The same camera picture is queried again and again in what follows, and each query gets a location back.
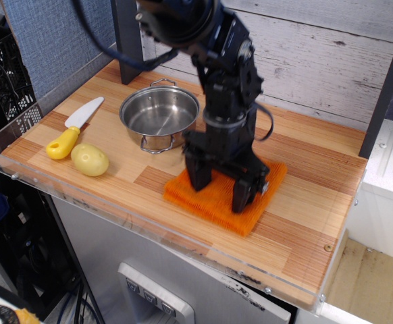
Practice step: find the dark right shelf post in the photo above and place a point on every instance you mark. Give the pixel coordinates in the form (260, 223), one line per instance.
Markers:
(378, 115)

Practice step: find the stainless steel pot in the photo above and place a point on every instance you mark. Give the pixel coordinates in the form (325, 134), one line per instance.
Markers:
(156, 116)

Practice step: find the yellow toy potato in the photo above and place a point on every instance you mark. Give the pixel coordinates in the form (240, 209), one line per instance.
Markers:
(89, 160)

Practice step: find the black plastic crate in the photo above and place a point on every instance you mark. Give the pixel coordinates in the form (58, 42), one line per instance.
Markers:
(16, 92)

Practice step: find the dark shelf post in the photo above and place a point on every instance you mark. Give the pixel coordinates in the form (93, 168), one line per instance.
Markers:
(127, 29)
(378, 115)

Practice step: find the white toy sink unit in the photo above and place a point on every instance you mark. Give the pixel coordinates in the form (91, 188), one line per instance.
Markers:
(379, 170)

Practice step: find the yellow handled toy knife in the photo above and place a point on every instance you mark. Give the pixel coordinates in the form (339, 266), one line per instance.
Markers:
(62, 146)

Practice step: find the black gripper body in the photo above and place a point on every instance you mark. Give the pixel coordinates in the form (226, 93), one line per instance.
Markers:
(230, 147)

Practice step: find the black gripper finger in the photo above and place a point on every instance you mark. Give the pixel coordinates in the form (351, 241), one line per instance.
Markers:
(243, 194)
(199, 170)

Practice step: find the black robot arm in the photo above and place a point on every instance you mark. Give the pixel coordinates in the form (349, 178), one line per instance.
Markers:
(221, 50)

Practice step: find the orange knitted towel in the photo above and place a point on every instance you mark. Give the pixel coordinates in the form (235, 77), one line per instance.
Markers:
(214, 202)

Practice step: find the clear acrylic table guard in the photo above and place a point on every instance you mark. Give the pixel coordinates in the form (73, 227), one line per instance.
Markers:
(120, 220)

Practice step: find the yellow object bottom left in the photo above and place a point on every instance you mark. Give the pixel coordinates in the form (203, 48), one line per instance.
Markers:
(26, 317)

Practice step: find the dark left shelf post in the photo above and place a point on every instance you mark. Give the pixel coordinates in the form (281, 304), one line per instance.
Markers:
(127, 29)

